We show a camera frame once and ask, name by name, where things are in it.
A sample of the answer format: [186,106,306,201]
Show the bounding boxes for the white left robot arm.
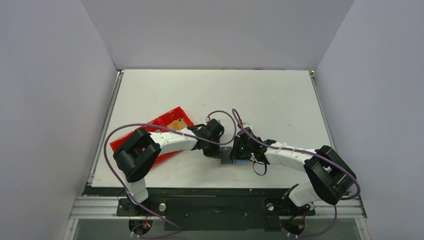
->
[113,119,225,215]

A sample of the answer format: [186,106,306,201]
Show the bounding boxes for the dark card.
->
[220,146,233,166]

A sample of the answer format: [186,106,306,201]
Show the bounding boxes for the gold card in tray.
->
[166,118,188,131]

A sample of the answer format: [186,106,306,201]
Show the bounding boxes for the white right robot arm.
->
[230,127,358,214]

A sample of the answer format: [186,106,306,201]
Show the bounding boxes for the red plastic tray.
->
[110,106,196,167]

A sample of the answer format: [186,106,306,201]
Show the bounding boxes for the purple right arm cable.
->
[231,108,361,239]

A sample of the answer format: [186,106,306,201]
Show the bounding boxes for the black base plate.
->
[83,186,316,232]

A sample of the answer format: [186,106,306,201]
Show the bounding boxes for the aluminium frame rail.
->
[67,195,369,220]

